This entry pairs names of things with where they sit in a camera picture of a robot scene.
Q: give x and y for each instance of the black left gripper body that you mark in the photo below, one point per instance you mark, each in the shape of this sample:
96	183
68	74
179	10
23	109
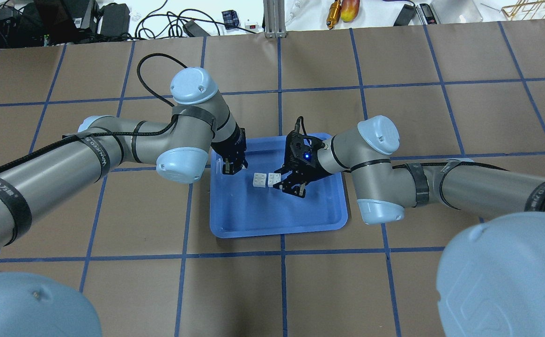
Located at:
231	146

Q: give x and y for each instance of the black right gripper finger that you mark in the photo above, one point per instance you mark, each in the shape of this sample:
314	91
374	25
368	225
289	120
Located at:
297	186
282	185

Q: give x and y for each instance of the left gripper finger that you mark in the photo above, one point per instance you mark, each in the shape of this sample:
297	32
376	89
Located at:
242	163
228	167

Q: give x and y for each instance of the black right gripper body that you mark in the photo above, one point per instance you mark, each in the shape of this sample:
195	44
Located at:
309	170

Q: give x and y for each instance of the white building block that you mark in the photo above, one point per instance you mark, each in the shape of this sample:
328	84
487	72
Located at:
260	180
273	178

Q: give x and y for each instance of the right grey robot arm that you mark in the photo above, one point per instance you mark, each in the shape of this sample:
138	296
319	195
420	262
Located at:
491	276

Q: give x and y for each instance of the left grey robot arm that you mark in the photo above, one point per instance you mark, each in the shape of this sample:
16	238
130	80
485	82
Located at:
30	187

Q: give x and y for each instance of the blue plastic tray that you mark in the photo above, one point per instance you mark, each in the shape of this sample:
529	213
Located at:
239	209

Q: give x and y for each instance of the silver metal tray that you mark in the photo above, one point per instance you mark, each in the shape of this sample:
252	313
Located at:
456	11

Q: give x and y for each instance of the gold cylinder tool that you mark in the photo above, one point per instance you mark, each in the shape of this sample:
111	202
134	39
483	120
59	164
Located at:
333	14

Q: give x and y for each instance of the red yellow mango toy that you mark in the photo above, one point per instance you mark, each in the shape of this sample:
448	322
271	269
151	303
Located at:
349	10

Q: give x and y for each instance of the black power adapter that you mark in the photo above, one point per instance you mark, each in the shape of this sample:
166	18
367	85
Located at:
405	15

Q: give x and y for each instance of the aluminium frame post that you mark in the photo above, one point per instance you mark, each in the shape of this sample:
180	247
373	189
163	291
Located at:
274	24

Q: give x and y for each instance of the gold wire rack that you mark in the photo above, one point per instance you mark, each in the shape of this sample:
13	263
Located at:
524	10

